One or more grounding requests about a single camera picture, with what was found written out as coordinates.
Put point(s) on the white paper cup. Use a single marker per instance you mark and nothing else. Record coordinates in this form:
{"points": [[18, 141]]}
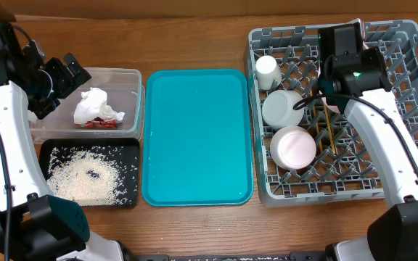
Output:
{"points": [[267, 72]]}

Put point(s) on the pile of rice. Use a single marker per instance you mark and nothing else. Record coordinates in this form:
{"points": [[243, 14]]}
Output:
{"points": [[85, 177]]}

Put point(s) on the clear plastic bin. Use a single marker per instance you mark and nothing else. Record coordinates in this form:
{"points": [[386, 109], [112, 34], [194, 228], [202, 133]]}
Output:
{"points": [[125, 93]]}

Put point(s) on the red snack wrapper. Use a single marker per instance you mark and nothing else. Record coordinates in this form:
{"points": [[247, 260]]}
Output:
{"points": [[99, 124]]}

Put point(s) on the grey dishwasher rack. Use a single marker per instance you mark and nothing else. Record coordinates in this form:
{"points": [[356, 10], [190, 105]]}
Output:
{"points": [[350, 174]]}

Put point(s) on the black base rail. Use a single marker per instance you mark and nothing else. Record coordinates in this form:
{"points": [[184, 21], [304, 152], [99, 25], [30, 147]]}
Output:
{"points": [[292, 256]]}

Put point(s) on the small grey bowl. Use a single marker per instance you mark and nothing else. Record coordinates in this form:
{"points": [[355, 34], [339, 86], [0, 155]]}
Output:
{"points": [[278, 112]]}

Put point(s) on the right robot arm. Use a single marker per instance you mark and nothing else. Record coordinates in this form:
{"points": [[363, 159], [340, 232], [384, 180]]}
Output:
{"points": [[375, 117]]}

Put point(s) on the black plastic tray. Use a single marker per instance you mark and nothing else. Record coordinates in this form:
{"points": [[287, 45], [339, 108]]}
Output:
{"points": [[45, 145]]}

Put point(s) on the teal serving tray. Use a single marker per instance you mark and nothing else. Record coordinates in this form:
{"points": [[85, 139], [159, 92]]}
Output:
{"points": [[197, 139]]}

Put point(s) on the wooden chopstick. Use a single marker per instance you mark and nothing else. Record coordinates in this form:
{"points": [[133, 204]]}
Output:
{"points": [[329, 129], [317, 126]]}

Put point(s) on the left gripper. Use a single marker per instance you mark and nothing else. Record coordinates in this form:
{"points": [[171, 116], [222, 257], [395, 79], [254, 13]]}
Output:
{"points": [[55, 66]]}

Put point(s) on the pink bowl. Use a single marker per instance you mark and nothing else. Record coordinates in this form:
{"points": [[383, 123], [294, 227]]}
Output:
{"points": [[292, 148]]}

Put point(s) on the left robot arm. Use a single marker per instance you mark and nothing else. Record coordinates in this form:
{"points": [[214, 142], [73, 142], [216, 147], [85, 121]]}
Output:
{"points": [[34, 223]]}

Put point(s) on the white napkin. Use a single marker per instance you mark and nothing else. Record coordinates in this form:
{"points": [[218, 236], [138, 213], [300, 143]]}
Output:
{"points": [[93, 104]]}

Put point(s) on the white round plate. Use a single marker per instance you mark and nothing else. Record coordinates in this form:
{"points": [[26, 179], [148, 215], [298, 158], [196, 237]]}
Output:
{"points": [[334, 107]]}

